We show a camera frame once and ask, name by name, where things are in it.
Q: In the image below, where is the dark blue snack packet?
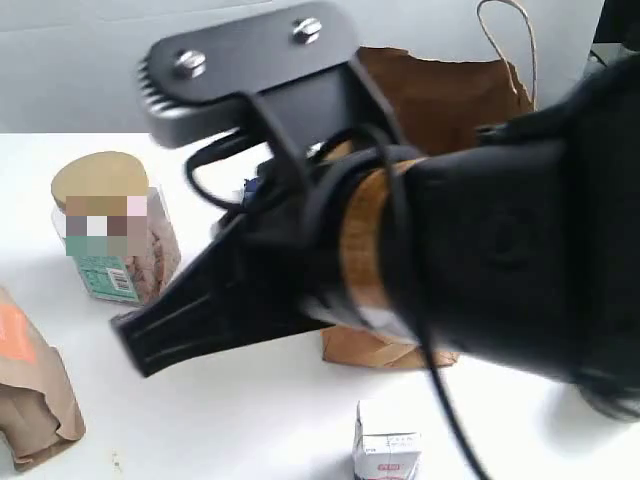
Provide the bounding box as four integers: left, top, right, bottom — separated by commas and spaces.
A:
242, 177, 261, 207

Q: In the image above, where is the black cable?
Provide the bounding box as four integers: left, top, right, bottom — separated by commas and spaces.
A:
184, 122, 491, 480

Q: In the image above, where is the clear jar of almonds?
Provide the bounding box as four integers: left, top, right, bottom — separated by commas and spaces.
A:
51, 151, 181, 306

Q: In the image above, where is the grey white milk carton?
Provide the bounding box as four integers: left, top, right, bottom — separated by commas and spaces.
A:
352, 400, 423, 480

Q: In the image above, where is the brown paper shopping bag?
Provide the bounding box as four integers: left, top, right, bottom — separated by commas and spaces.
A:
322, 47, 536, 369

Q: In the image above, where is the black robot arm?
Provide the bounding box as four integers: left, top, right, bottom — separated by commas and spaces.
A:
112, 56, 639, 421

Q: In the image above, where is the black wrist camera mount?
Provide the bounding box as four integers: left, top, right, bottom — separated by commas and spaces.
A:
136, 1, 416, 194

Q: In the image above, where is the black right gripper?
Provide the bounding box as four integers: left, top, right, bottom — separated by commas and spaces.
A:
111, 145, 427, 377

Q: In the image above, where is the brown kraft pouch orange label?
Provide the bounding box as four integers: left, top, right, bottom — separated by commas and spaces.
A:
1, 289, 86, 473

